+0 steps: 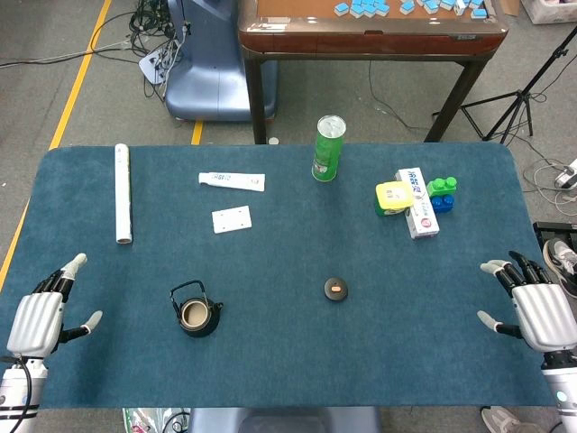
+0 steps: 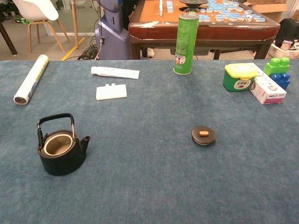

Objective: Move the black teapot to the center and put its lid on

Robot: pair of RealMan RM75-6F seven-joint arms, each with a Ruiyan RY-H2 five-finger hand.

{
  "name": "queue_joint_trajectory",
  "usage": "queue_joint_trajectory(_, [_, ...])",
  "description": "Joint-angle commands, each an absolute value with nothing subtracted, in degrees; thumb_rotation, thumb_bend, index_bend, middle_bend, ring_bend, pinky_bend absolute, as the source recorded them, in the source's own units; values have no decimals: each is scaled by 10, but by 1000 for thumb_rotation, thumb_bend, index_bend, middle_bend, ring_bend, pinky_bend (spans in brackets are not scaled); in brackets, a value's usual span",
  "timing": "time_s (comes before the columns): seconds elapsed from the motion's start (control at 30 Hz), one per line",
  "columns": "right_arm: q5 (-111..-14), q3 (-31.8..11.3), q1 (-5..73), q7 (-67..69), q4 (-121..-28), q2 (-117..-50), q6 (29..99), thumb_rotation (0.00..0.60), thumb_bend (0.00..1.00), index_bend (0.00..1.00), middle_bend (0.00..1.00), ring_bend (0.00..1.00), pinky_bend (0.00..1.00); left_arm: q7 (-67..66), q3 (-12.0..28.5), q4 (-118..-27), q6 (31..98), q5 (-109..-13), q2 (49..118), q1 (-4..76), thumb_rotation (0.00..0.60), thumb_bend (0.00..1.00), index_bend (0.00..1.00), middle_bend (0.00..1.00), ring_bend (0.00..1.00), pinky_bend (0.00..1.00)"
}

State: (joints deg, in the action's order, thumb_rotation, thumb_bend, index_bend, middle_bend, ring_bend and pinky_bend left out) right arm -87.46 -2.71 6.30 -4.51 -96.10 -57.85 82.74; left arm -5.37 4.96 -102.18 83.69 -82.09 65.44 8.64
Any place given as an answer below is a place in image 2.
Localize blue table mat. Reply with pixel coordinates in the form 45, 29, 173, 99
0, 60, 299, 224

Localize wooden pole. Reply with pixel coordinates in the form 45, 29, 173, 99
71, 0, 79, 49

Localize dark table leg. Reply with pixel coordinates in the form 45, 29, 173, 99
0, 21, 18, 56

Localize white pink toothpaste box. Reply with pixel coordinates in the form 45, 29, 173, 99
249, 62, 287, 105

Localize black bag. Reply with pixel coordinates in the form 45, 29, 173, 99
275, 18, 299, 47

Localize green toy brick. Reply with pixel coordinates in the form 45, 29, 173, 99
263, 57, 291, 77

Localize white chair wooden legs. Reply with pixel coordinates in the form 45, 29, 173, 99
12, 0, 71, 54

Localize black teapot lid orange knob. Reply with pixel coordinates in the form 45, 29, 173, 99
191, 125, 216, 146

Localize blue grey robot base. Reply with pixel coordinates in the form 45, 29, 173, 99
94, 0, 132, 61

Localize white toothpaste tube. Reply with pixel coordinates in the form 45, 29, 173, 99
91, 66, 140, 80

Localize brown mahjong table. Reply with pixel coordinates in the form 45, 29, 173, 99
128, 0, 281, 60

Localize green chips can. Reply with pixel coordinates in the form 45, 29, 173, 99
173, 13, 200, 76

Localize white crate with items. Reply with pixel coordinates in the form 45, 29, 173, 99
267, 39, 299, 59

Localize yellow-lidded small container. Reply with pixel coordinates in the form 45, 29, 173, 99
222, 63, 258, 92

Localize white film roll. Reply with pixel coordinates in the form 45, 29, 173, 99
13, 54, 49, 105

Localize black cast iron teapot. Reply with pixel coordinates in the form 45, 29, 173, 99
36, 112, 92, 176

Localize black mahjong table centre dial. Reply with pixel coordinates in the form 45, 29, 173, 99
179, 0, 209, 13

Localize blue toy brick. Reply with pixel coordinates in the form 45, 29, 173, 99
271, 73, 292, 91

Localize hanging cable with connector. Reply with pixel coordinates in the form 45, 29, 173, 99
99, 0, 105, 61

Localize cardboard box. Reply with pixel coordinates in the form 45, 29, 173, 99
242, 0, 290, 23

